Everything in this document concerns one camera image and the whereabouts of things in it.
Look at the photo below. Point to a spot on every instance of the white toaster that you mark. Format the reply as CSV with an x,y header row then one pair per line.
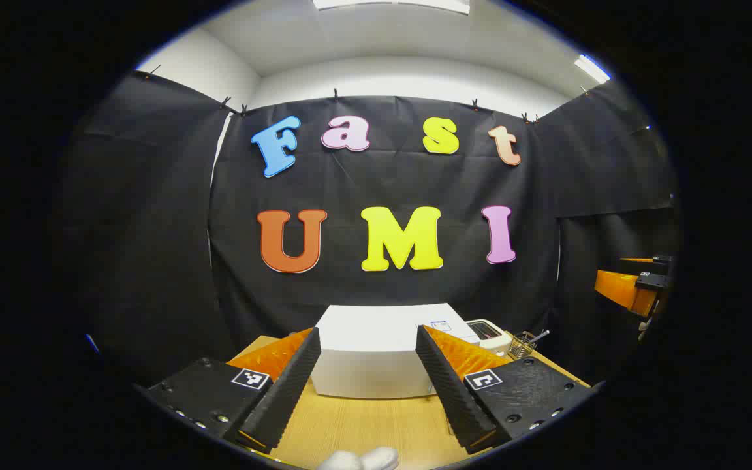
x,y
488,334

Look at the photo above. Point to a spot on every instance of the white microwave oven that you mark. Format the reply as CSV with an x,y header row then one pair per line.
x,y
369,352

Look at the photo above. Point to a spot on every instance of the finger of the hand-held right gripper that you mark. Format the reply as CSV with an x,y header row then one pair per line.
x,y
621,290
660,263

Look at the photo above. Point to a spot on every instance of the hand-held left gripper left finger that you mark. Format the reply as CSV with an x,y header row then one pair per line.
x,y
288,385

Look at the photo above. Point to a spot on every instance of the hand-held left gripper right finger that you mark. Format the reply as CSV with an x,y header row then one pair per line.
x,y
448,385

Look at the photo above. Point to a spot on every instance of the black backdrop cloth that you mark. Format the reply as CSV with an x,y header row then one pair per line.
x,y
154,261

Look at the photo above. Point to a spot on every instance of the ceiling light panel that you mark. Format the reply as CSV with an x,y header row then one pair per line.
x,y
392,4
593,68

